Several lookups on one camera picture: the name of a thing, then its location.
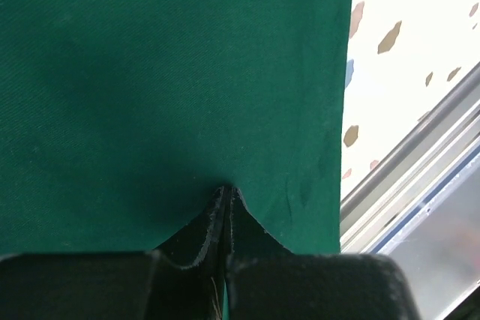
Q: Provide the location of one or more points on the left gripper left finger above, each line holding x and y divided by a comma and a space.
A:
180, 279

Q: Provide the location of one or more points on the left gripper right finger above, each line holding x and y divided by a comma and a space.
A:
266, 281

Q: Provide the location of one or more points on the green surgical cloth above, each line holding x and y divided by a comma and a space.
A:
119, 118

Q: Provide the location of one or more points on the aluminium frame rails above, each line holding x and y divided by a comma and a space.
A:
420, 205

